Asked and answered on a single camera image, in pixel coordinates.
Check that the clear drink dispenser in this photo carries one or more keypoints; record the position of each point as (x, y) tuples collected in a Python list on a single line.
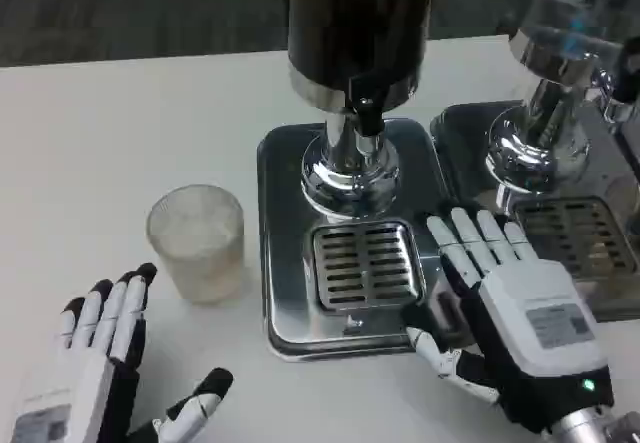
[(555, 48)]

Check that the steel drain grid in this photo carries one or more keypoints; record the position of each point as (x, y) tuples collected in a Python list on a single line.
[(367, 268), (575, 233)]

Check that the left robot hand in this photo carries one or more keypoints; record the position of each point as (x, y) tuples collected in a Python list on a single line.
[(95, 363)]

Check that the steel drip tray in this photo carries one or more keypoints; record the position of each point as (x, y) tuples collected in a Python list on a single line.
[(607, 163), (285, 243)]

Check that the clear ribbed glass cup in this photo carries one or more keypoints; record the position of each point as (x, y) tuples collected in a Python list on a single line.
[(197, 253)]

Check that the black tap of dark dispenser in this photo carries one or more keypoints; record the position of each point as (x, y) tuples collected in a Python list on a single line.
[(369, 110)]

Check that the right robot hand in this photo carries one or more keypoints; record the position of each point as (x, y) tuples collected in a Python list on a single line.
[(525, 323)]

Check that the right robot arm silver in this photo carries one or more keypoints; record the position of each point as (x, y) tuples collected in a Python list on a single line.
[(582, 425)]

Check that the dark drink dispenser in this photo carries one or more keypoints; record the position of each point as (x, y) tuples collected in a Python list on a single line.
[(350, 23)]

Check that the black tap of clear dispenser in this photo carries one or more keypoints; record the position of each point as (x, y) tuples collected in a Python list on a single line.
[(627, 73)]

